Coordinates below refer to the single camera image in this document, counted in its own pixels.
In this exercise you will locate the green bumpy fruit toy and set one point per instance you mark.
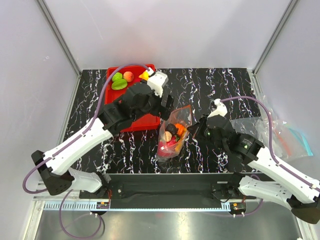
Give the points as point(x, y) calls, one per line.
point(117, 76)

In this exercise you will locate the red plastic tray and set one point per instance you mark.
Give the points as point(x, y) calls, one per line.
point(147, 122)

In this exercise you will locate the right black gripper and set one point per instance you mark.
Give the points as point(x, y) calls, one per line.
point(193, 129)

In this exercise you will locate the left aluminium frame post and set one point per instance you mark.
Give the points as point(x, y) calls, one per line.
point(58, 35)

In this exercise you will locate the spare zip bags pile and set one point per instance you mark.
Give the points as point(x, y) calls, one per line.
point(288, 143)

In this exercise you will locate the yellow pear toy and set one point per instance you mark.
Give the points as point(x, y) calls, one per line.
point(144, 76)

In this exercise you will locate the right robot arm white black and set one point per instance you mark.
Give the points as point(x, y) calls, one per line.
point(291, 189)

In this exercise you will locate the aluminium frame post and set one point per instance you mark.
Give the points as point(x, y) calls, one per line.
point(58, 35)
point(275, 34)

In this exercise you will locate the clear bag orange zipper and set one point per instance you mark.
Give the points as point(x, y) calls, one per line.
point(178, 116)

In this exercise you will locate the orange ginger root toy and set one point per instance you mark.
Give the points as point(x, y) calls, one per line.
point(178, 146)

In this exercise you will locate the white slotted cable duct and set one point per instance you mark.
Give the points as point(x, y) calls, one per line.
point(116, 206)

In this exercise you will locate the dark mangosteen toy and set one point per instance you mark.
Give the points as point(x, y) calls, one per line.
point(171, 128)

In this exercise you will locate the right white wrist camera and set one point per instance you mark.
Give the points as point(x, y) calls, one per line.
point(219, 110)

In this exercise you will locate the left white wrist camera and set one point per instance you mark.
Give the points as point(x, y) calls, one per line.
point(157, 82)

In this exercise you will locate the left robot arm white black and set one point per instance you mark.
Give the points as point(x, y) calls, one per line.
point(55, 165)

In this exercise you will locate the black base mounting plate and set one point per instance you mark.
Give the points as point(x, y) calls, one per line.
point(172, 188)

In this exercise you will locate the green starfruit toy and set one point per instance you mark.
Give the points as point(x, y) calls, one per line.
point(119, 84)

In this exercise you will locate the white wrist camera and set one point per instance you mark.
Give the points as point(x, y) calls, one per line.
point(157, 82)
point(219, 110)

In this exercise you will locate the small pink white toy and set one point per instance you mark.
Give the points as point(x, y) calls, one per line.
point(168, 136)

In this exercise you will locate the pink dragon fruit toy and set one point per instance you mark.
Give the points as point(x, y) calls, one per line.
point(167, 150)

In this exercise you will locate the peach toy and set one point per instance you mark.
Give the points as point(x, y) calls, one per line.
point(128, 76)

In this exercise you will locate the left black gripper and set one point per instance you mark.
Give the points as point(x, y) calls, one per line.
point(162, 111)

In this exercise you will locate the orange pumpkin toy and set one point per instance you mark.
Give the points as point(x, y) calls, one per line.
point(180, 129)

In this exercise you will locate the right aluminium frame post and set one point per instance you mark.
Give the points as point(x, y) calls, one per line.
point(275, 34)

